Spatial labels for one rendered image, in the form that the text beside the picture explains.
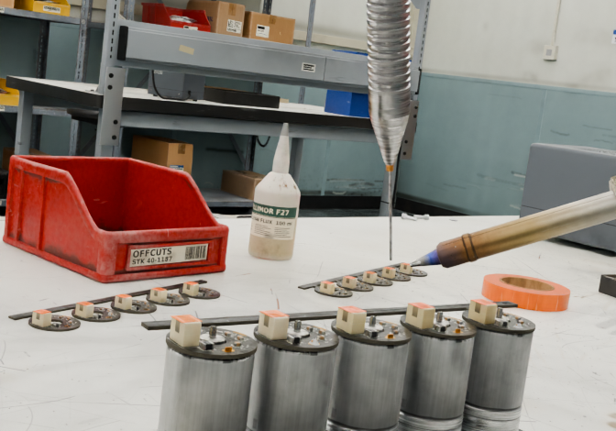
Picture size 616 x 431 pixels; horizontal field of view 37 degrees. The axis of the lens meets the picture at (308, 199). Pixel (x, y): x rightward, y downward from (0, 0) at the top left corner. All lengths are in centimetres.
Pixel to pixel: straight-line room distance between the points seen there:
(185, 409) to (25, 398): 14
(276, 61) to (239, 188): 233
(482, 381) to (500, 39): 594
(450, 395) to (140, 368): 17
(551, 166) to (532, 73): 510
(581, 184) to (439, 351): 65
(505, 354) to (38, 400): 18
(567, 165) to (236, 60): 220
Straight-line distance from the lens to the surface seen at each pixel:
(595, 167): 93
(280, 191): 67
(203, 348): 25
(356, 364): 28
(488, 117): 622
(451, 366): 30
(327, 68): 331
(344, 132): 348
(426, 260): 27
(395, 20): 23
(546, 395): 46
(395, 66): 24
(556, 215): 27
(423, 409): 30
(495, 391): 32
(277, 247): 67
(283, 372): 26
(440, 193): 646
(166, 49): 291
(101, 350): 44
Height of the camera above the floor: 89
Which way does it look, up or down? 8 degrees down
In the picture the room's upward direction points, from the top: 7 degrees clockwise
